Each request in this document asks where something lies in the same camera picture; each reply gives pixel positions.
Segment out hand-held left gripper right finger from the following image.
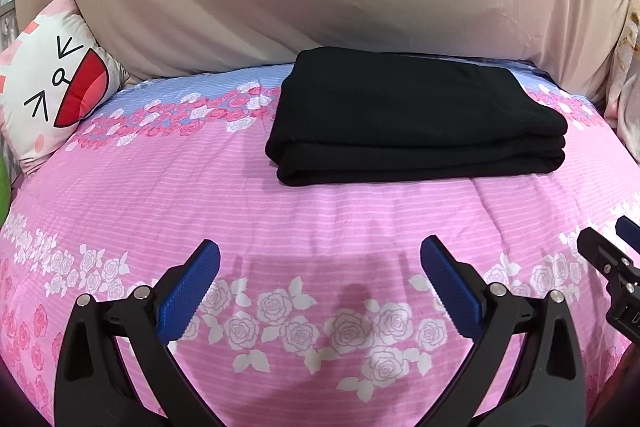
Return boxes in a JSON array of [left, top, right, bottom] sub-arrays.
[[420, 235, 587, 427]]

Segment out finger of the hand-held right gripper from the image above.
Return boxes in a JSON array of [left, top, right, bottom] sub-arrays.
[[616, 215, 640, 254], [576, 227, 640, 282]]

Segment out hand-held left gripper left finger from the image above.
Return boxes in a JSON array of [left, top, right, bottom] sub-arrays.
[[54, 239, 222, 427]]

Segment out black pants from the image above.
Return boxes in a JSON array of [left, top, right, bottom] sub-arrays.
[[264, 48, 569, 186]]

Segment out pink floral bed sheet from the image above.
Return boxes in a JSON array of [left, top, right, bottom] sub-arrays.
[[0, 57, 640, 427]]

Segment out cream patterned cloth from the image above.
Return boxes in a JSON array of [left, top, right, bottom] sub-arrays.
[[602, 0, 640, 148]]

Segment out green plush pillow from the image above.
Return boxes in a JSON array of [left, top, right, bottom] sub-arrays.
[[0, 157, 14, 210]]

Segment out cat face pillow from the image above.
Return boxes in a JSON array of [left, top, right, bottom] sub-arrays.
[[0, 0, 133, 175]]

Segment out silver curtain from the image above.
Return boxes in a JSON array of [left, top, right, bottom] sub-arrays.
[[0, 0, 22, 55]]

